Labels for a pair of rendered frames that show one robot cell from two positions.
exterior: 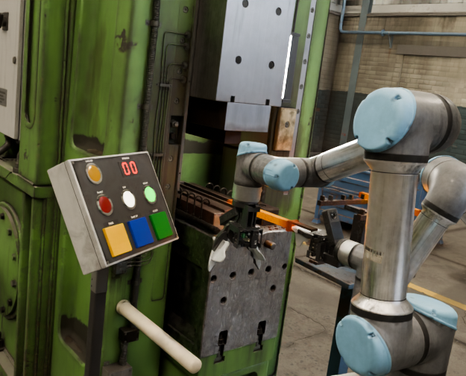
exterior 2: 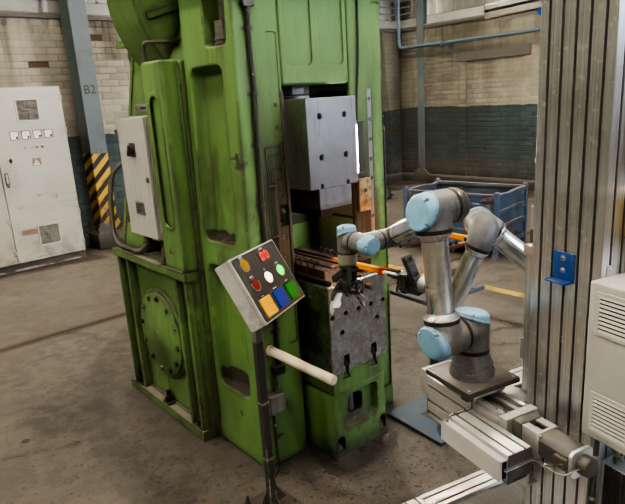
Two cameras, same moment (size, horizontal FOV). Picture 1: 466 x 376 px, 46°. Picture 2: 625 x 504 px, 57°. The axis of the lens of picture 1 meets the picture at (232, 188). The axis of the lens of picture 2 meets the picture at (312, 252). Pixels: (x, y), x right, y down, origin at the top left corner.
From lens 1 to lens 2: 83 cm
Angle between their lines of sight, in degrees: 4
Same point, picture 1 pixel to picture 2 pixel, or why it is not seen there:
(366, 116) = (412, 211)
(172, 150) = (284, 230)
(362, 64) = (427, 77)
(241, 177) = (342, 249)
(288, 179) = (373, 247)
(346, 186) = not seen: hidden behind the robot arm
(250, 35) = (327, 137)
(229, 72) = (316, 168)
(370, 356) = (438, 347)
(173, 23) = (269, 140)
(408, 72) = (474, 78)
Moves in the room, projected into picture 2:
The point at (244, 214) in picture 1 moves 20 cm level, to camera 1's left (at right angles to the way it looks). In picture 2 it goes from (349, 273) to (296, 276)
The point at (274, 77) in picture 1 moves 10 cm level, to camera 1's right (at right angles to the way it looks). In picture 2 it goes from (349, 162) to (370, 161)
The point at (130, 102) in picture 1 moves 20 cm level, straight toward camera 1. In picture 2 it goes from (250, 204) to (255, 212)
